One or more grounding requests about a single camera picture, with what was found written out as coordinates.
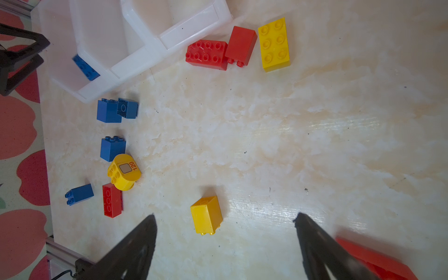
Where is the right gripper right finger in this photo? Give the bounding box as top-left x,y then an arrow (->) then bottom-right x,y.
294,212 -> 379,280

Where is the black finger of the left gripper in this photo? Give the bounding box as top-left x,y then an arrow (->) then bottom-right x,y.
1,24 -> 50,96

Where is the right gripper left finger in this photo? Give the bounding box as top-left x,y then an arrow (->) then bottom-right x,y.
76,214 -> 158,280

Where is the yellow six-stud lego brick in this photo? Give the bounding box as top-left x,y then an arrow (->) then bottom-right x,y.
258,17 -> 291,72

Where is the yellow round lego brick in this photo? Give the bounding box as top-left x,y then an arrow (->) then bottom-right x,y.
107,154 -> 142,191

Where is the dark blue lego brick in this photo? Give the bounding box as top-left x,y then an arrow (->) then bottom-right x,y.
117,98 -> 139,119

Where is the red long lego brick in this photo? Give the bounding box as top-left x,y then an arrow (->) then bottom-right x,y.
185,40 -> 228,71

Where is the small red lego brick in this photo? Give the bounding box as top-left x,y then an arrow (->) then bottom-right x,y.
225,26 -> 257,68

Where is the aluminium front frame rail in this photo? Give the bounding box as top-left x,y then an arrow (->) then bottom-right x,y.
45,236 -> 95,280

